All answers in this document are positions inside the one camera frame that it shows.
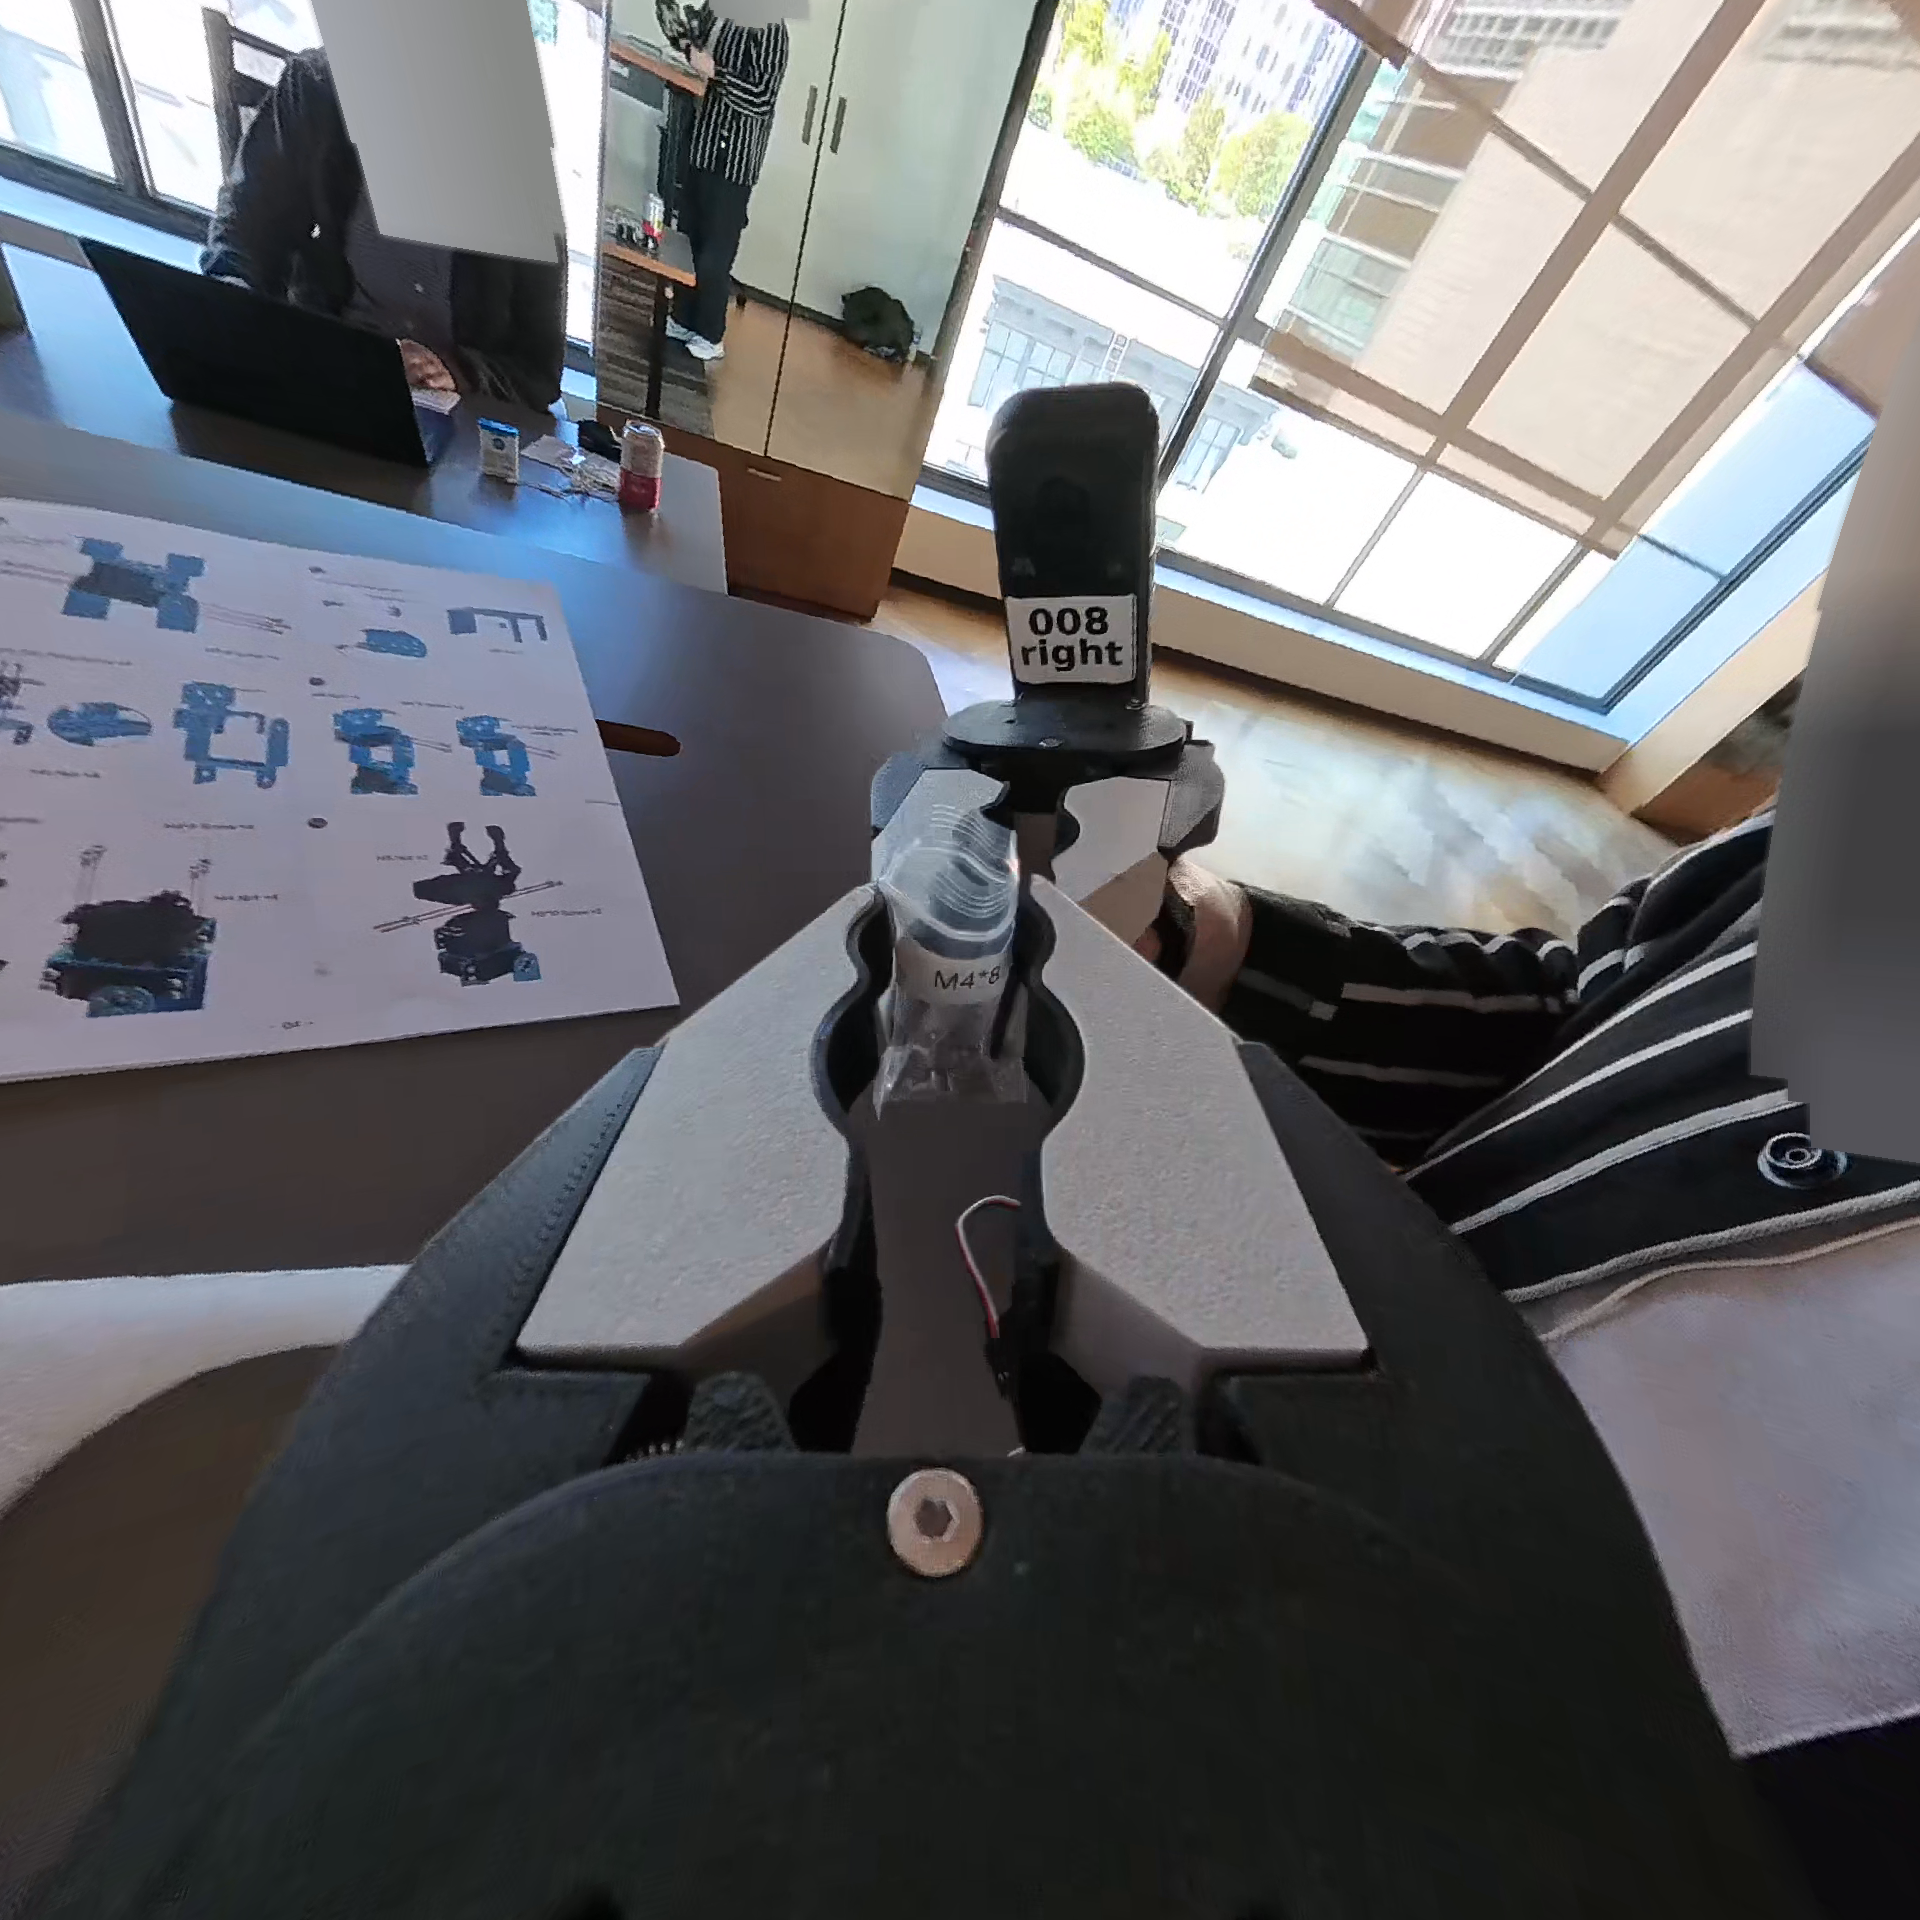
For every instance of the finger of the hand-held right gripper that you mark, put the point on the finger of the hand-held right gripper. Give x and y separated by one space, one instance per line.
938 802
1125 840

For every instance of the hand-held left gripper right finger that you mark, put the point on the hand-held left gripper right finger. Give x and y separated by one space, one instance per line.
1202 1200

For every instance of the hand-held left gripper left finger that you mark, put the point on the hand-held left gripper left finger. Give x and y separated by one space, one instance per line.
704 1200

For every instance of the clear bag of short screws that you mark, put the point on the clear bag of short screws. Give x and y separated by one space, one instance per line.
960 984

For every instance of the person's right forearm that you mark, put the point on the person's right forearm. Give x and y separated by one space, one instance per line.
1396 1020

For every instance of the dark desk with wooden edge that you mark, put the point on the dark desk with wooden edge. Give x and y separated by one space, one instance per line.
60 374
452 1141

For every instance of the person's right hand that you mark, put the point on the person's right hand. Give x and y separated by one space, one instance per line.
1202 931

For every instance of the wooden low cabinet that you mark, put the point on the wooden low cabinet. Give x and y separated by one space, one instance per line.
810 510

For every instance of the dark green bag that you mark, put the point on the dark green bag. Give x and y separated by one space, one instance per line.
879 323

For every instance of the red can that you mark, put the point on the red can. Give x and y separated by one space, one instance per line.
644 468

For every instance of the person's striped black shirt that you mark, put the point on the person's striped black shirt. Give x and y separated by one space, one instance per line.
1652 1080

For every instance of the open instruction booklet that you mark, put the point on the open instruction booklet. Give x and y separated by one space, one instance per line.
301 901

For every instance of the beige window blind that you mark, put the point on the beige window blind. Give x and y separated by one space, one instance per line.
1576 299

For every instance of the small blue and white box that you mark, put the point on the small blue and white box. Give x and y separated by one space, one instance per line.
499 451

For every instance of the white foam square with hole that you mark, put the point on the white foam square with hole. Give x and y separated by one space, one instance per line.
119 1334

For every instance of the black laptop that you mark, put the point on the black laptop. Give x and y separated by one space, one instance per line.
271 360

